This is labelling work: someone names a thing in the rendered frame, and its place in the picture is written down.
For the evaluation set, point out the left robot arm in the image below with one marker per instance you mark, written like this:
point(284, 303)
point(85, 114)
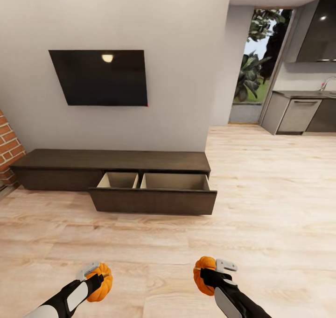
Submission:
point(65, 302)

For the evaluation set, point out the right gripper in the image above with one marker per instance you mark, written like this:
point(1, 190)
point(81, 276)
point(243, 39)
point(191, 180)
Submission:
point(210, 276)

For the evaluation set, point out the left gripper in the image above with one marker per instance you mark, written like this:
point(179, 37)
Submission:
point(94, 283)

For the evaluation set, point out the fixed window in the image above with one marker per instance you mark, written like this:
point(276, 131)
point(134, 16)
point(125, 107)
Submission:
point(267, 37)

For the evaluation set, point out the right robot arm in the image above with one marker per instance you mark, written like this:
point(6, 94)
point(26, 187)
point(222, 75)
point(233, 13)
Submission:
point(232, 302)

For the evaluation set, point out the pumpkin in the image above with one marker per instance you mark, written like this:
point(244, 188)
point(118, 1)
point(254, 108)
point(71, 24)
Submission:
point(204, 262)
point(106, 285)

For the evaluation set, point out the dishwasher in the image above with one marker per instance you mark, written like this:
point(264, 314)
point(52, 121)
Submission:
point(298, 115)

